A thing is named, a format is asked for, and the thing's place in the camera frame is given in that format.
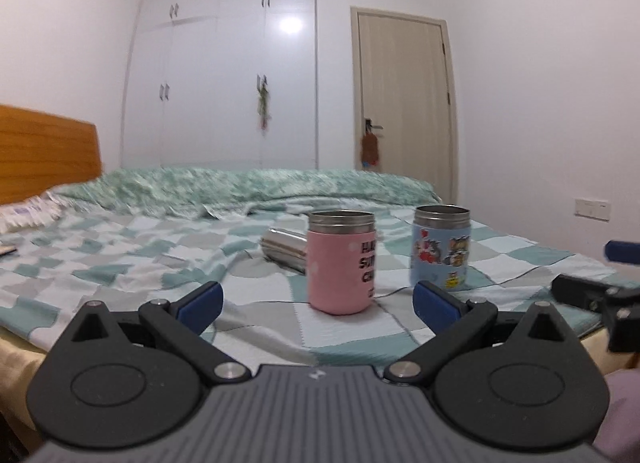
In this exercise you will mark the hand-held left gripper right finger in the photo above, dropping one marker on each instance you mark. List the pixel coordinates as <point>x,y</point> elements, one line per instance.
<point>434,306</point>

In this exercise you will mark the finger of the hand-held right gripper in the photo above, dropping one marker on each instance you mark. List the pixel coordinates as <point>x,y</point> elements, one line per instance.
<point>580,291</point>
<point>622,251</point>

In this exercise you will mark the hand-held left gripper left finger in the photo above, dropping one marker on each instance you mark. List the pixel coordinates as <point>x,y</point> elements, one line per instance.
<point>201,306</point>

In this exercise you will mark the silver steel cup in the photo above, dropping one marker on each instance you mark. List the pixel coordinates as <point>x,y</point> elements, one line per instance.
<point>284,246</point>

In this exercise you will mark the blue cartoon cup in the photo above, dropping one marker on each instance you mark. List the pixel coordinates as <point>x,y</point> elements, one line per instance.
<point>440,249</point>

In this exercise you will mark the pink cup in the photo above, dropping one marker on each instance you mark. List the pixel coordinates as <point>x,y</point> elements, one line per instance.
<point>334,268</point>

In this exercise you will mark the checkered blanket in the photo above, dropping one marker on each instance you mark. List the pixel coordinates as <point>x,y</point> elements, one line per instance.
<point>150,255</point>

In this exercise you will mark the green floral quilt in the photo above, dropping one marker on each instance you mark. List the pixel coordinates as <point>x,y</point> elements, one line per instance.
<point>200,188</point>

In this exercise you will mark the purple cloth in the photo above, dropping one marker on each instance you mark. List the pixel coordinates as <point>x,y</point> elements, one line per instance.
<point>622,413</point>

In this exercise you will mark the brown hanging ornament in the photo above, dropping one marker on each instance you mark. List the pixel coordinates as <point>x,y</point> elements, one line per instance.
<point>370,150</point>

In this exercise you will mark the white patterned pillow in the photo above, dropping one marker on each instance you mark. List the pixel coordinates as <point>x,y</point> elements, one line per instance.
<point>27,213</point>

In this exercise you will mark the green hanging ornament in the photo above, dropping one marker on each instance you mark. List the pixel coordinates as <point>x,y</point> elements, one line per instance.
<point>263,105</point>

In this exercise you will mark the wooden headboard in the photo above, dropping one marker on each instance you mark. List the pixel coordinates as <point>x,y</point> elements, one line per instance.
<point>45,158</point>

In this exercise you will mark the beige door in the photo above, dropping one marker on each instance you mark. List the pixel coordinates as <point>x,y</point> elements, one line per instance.
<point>405,93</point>

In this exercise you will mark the white wardrobe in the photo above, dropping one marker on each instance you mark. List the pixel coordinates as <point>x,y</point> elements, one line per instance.
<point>220,73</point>

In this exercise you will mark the white wall socket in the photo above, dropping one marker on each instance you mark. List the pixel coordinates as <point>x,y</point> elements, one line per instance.
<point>592,209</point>

